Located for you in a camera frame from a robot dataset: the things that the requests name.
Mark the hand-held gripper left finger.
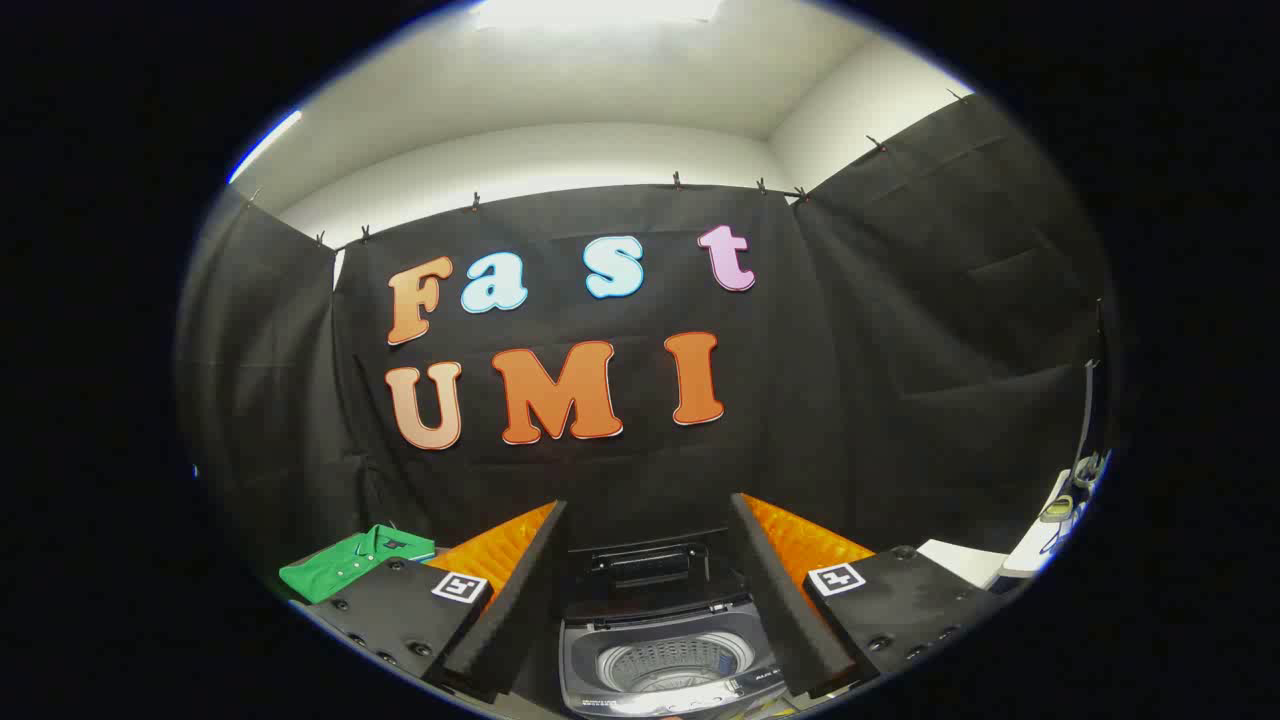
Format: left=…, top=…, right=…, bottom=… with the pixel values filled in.
left=297, top=500, right=568, bottom=704

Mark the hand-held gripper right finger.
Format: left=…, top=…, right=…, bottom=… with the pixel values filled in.
left=728, top=492, right=1011, bottom=701

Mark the grey washing machine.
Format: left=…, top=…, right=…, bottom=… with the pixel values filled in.
left=557, top=528, right=791, bottom=719

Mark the green polo shirt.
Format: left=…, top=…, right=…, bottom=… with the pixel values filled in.
left=278, top=524, right=437, bottom=605

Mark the white flat board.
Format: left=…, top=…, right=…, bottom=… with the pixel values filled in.
left=918, top=540, right=1009, bottom=591

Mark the black backdrop cloth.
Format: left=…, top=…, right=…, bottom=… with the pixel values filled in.
left=175, top=90, right=1126, bottom=601

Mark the ceiling light strip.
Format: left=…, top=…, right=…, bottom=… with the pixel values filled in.
left=228, top=108, right=303, bottom=186

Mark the ceiling light panel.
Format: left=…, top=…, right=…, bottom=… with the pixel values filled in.
left=470, top=0, right=723, bottom=31

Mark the grey hanging cable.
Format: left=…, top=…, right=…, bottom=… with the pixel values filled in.
left=1070, top=300, right=1109, bottom=491

